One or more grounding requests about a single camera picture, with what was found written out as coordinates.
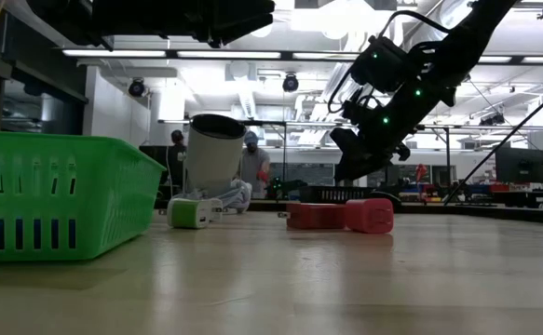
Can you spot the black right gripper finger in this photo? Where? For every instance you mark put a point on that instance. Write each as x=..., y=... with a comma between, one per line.
x=357, y=160

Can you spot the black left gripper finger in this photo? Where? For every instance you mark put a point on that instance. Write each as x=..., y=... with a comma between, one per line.
x=243, y=7
x=243, y=30

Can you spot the pink cube charger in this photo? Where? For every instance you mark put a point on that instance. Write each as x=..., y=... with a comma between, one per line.
x=369, y=216

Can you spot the red multiport USB charger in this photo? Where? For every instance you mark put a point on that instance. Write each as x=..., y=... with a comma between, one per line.
x=315, y=216

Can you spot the pink white wall charger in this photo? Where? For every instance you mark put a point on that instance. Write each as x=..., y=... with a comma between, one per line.
x=216, y=209

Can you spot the green white USB charger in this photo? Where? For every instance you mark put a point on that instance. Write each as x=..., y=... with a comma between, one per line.
x=187, y=214

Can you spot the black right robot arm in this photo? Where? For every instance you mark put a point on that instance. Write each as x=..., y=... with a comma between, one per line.
x=466, y=37

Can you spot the black background robot arm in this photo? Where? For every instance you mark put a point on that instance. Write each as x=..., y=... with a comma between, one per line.
x=289, y=185

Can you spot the black plastic basket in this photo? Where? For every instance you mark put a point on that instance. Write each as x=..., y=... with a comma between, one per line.
x=331, y=194

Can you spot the red hanging object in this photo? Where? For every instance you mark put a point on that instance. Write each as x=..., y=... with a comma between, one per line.
x=421, y=172

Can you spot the black ceiling spotlight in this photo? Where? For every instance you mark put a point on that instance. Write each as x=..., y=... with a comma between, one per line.
x=290, y=83
x=136, y=87

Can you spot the person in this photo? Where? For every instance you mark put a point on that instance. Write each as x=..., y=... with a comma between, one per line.
x=176, y=158
x=254, y=165

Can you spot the black computer monitor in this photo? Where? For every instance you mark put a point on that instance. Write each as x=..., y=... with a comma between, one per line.
x=520, y=165

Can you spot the white cylindrical cup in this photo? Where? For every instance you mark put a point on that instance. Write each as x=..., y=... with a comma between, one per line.
x=213, y=158

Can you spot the green plastic basket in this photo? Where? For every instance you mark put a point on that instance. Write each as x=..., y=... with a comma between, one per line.
x=66, y=200

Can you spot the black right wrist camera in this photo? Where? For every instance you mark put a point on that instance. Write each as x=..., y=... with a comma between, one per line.
x=355, y=111

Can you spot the black metal table frame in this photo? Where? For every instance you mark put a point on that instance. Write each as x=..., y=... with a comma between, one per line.
x=448, y=153

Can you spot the black table edge rail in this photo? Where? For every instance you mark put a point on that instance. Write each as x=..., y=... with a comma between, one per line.
x=522, y=213

